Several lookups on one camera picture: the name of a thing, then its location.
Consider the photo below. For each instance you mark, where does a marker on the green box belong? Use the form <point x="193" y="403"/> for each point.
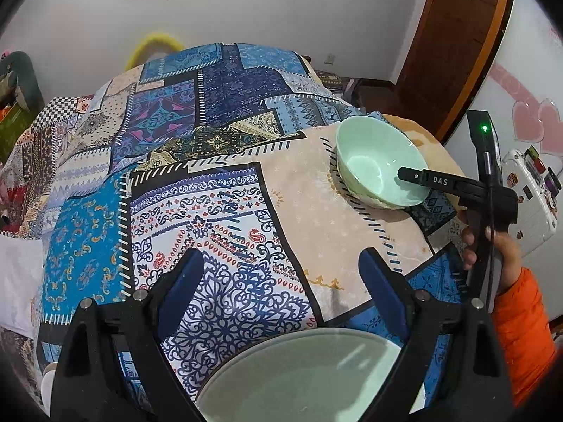
<point x="13" y="132"/>

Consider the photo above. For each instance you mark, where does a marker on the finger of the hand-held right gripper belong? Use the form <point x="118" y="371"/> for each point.
<point x="435" y="180"/>

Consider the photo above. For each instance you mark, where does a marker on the brown wooden door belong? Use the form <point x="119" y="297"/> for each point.
<point x="457" y="44"/>

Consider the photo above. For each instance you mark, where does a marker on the person's right hand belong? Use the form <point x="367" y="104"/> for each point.
<point x="508" y="259"/>

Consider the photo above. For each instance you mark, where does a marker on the mint green bowl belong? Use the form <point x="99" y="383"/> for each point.
<point x="374" y="154"/>

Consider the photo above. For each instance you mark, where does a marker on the white suitcase with stickers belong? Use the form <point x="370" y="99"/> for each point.
<point x="534" y="202"/>

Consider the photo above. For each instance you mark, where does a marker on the checkered patchwork blanket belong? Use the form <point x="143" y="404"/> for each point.
<point x="57" y="140"/>

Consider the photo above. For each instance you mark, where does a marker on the white wardrobe with pink hearts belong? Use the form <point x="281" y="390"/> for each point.
<point x="532" y="74"/>

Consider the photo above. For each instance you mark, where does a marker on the yellow hoop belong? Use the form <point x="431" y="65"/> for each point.
<point x="151" y="41"/>

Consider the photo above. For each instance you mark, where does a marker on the white cloth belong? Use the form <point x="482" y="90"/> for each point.
<point x="20" y="285"/>

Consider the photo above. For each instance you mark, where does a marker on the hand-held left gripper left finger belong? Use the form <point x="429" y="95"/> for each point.
<point x="182" y="290"/>

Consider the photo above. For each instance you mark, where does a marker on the wall outlet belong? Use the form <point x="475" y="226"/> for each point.
<point x="330" y="58"/>

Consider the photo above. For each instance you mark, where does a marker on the blue patchwork tablecloth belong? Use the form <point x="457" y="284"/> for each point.
<point x="198" y="162"/>

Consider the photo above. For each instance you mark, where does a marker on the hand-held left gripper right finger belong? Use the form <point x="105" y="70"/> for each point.
<point x="382" y="294"/>

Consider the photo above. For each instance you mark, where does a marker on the person's right forearm orange sleeve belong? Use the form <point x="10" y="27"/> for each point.
<point x="523" y="338"/>

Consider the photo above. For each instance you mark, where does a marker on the large white plate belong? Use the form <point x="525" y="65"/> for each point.
<point x="420" y="398"/>

